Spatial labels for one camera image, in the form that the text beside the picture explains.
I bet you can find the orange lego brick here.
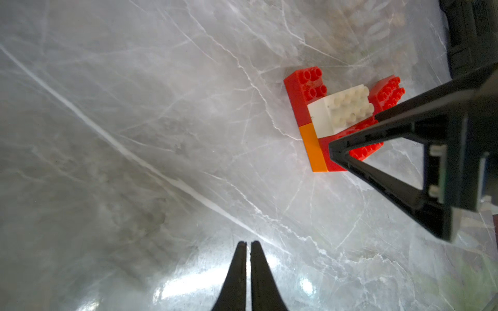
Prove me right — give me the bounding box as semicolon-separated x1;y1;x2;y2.
299;123;328;172

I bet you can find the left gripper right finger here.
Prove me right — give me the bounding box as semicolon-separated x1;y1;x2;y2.
250;241;288;311

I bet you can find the white lego brick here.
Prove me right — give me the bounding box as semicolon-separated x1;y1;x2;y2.
308;84;374;138

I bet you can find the black plastic case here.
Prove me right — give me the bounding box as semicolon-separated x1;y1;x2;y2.
439;0;497;79

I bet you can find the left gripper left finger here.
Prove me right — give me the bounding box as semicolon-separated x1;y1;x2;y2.
212;241;247;311

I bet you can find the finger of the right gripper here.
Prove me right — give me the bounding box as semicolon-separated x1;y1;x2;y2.
328;63;497;241

